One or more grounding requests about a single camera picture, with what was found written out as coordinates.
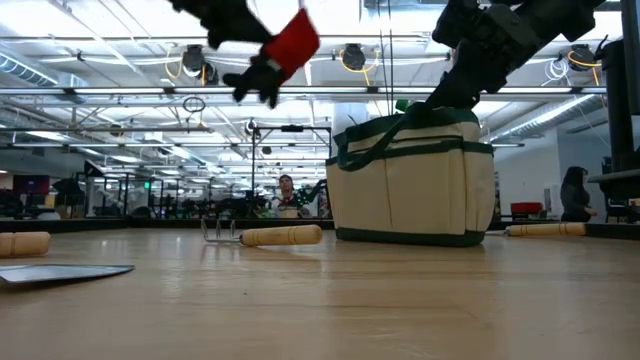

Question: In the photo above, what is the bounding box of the black background gantry frame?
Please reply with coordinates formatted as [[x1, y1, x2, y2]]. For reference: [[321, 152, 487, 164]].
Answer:
[[249, 123, 334, 221]]

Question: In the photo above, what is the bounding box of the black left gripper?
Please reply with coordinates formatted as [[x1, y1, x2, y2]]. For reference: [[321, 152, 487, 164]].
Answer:
[[167, 0, 275, 50]]

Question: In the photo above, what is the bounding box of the wooden-handled hand rake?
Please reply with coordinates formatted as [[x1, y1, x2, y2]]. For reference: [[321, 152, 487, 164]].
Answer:
[[200, 218, 324, 248]]

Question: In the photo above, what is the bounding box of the beige green gardening bag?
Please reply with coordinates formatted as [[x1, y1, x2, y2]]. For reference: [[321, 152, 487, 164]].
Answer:
[[325, 102, 496, 248]]

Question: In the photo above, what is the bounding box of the red black gardening glove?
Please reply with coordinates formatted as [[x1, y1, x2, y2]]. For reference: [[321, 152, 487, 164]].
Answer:
[[222, 7, 321, 110]]

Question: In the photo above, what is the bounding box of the grey side desk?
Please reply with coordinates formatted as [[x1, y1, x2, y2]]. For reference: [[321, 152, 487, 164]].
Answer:
[[587, 168, 640, 224]]

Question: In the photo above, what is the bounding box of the person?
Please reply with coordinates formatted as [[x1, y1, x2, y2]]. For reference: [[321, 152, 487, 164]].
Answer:
[[559, 165, 599, 224], [271, 173, 315, 220]]

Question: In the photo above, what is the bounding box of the red bin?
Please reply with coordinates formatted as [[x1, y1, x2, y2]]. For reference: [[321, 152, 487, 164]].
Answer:
[[509, 201, 544, 217]]

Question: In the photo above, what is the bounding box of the hanging black cable loop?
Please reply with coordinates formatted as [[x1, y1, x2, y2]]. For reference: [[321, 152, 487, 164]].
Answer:
[[182, 95, 207, 114]]

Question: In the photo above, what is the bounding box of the wooden-handled bent-prong cultivator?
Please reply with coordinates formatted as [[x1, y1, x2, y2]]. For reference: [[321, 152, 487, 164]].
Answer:
[[484, 221, 587, 238]]

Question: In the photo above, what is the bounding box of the wide wooden-handled trowel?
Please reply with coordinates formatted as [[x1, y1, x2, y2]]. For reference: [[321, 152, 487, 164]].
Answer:
[[0, 263, 136, 286]]

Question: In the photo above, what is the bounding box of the narrow wooden-handled trowel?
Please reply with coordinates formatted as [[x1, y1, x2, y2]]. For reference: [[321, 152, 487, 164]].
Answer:
[[0, 230, 52, 259]]

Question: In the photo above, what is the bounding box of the black aluminium table frame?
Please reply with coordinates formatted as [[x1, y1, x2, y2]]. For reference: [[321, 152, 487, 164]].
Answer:
[[0, 217, 640, 241]]

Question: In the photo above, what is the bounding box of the thin black hanging cable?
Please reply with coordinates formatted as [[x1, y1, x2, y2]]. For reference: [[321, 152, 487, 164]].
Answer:
[[378, 0, 385, 101]]

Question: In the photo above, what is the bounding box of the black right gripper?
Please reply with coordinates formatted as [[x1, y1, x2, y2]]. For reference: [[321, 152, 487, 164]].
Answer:
[[424, 0, 540, 111]]

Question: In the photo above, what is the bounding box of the black ceiling cable reel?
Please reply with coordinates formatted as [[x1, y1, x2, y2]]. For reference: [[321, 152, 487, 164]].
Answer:
[[341, 42, 367, 72], [180, 43, 220, 87], [568, 43, 602, 70]]

